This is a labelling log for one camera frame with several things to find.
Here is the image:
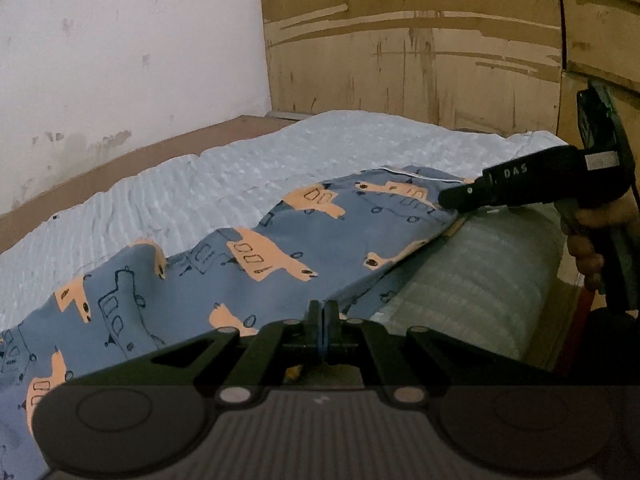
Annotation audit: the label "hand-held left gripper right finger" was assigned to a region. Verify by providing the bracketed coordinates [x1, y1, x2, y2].
[325, 300, 577, 407]

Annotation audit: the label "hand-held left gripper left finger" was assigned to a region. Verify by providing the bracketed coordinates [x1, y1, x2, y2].
[64, 300, 327, 407]

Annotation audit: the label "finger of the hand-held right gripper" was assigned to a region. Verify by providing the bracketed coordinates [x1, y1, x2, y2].
[437, 170, 503, 214]

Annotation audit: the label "blue pants with orange print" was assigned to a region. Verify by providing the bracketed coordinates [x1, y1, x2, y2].
[0, 165, 476, 480]

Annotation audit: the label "person's right hand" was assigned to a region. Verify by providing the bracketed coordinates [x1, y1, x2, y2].
[561, 194, 640, 292]

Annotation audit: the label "plywood wardrobe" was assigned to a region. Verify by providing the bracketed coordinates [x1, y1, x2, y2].
[257, 0, 640, 201]

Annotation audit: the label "light blue deer-print bedspread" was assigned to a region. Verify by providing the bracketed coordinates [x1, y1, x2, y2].
[0, 110, 571, 376]

